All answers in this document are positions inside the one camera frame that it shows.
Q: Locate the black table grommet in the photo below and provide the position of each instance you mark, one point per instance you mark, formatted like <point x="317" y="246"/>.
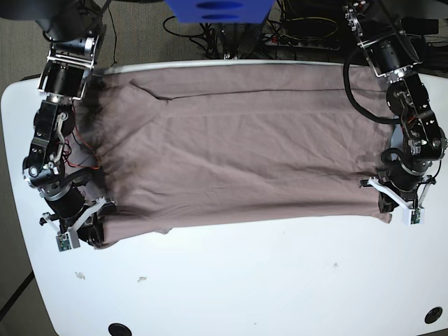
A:
<point x="118" y="329"/>
<point x="433" y="315"/>

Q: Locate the mauve T-shirt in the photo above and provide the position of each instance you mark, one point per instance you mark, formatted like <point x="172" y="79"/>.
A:
<point x="211" y="145"/>

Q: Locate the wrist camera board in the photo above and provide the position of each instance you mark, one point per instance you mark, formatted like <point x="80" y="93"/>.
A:
<point x="413" y="216"/>
<point x="68" y="241"/>

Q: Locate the black table grommet left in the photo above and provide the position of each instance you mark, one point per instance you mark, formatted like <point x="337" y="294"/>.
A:
<point x="118" y="329"/>

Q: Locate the black table grommet right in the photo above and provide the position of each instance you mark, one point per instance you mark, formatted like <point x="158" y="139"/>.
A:
<point x="433" y="315"/>

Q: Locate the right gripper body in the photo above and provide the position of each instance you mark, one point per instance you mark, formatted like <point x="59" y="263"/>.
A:
<point x="68" y="205"/>

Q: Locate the blue plastic mount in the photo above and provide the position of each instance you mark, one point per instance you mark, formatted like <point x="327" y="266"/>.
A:
<point x="220" y="11"/>

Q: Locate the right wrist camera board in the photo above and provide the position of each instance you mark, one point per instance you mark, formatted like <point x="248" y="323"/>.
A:
<point x="68" y="241"/>

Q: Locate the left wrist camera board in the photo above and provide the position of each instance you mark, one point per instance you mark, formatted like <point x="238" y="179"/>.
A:
<point x="413" y="216"/>

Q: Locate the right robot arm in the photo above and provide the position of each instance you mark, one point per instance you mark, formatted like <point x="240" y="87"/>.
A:
<point x="75" y="32"/>

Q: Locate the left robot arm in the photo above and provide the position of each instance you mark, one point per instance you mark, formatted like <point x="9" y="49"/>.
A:
<point x="380" y="37"/>

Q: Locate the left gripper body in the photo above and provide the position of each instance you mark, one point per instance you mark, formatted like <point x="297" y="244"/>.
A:
<point x="406" y="187"/>

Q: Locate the black power strip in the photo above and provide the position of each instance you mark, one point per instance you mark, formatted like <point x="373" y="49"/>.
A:
<point x="284" y="40"/>

